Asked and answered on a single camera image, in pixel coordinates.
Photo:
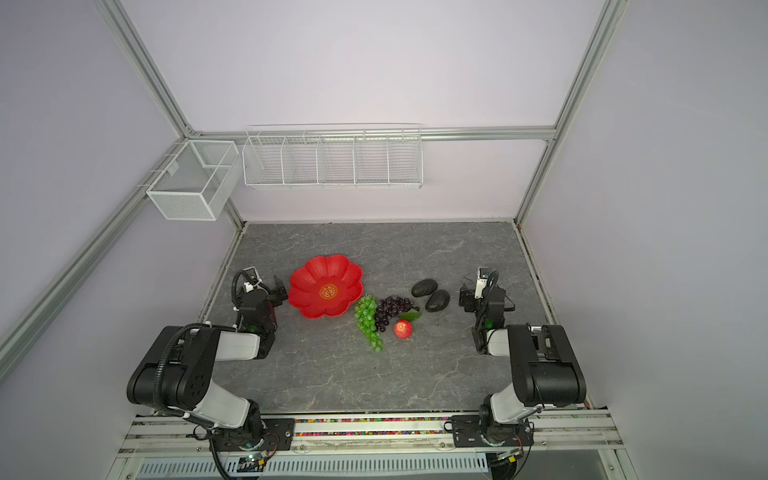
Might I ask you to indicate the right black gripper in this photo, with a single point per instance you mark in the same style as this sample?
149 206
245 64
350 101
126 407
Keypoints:
468 299

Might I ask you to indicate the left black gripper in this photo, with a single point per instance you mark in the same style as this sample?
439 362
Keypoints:
278 294

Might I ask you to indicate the dark fake avocado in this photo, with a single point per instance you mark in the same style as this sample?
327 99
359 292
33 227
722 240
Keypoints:
438 301
425 287

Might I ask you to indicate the red fake apple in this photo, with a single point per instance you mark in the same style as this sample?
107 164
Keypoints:
403 329

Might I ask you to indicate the purple fake grape bunch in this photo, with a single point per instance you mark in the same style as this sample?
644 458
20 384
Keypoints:
390 308

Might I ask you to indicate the green fake grape bunch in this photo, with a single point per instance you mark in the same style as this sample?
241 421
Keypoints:
365 315

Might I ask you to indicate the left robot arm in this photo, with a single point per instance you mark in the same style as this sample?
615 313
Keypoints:
175 377

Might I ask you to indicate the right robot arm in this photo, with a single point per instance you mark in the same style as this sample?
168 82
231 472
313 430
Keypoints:
544 370

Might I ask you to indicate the red flower-shaped fruit bowl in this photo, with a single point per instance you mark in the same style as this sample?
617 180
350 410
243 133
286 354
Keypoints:
325 286

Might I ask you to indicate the small white mesh basket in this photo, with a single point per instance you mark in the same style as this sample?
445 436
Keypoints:
197 181

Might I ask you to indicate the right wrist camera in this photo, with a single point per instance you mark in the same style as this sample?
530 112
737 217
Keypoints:
483 274

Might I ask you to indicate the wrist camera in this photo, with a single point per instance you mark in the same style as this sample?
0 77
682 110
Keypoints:
483 274
252 279

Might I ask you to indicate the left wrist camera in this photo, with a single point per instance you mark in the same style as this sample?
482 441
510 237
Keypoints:
252 279

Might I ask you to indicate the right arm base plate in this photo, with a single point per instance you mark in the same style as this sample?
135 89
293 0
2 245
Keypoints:
470 431

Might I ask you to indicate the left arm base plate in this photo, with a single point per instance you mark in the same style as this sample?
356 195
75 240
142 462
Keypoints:
273 434

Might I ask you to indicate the long white wire basket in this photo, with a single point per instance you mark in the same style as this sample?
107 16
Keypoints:
333 155

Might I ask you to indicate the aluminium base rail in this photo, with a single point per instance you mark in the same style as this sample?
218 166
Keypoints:
426 432

